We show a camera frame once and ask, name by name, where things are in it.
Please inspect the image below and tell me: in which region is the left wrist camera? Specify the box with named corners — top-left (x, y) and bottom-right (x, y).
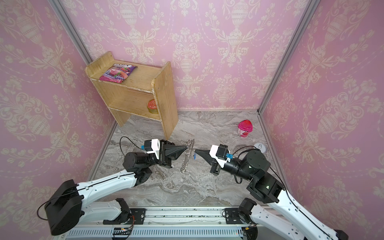
top-left (141, 139), bottom-right (161, 160)

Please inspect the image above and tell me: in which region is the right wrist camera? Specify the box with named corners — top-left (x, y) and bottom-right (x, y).
top-left (209, 144), bottom-right (234, 169)

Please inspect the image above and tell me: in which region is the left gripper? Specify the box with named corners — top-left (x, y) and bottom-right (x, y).
top-left (143, 140), bottom-right (185, 170)

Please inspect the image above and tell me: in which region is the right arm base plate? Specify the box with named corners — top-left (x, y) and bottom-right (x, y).
top-left (224, 208), bottom-right (250, 225)

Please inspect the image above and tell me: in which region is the purple snack packet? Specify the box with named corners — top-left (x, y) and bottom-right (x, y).
top-left (99, 64), bottom-right (137, 84)

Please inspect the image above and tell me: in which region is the red lid tin can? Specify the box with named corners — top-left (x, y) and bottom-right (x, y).
top-left (147, 99), bottom-right (159, 115)

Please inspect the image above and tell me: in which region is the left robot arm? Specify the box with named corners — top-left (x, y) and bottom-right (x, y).
top-left (41, 139), bottom-right (188, 236)

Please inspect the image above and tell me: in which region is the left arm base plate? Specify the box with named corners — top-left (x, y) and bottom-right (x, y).
top-left (103, 208), bottom-right (146, 225)

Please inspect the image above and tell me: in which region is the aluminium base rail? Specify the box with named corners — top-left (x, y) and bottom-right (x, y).
top-left (59, 205), bottom-right (313, 228)

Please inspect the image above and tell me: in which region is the wooden shelf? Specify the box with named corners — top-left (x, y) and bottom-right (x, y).
top-left (85, 52), bottom-right (179, 140)

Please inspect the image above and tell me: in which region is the white round container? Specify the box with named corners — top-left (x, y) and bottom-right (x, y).
top-left (254, 143), bottom-right (267, 153)

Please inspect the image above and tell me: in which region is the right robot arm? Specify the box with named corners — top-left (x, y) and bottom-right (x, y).
top-left (195, 145), bottom-right (349, 240)

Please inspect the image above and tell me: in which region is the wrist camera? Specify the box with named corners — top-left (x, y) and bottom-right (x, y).
top-left (141, 139), bottom-right (161, 160)
top-left (209, 144), bottom-right (234, 169)

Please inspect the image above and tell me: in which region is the pink lid cup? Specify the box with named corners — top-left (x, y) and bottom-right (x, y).
top-left (238, 120), bottom-right (253, 138)

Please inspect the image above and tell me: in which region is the perforated cable tray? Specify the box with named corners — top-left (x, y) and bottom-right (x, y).
top-left (57, 226), bottom-right (244, 240)

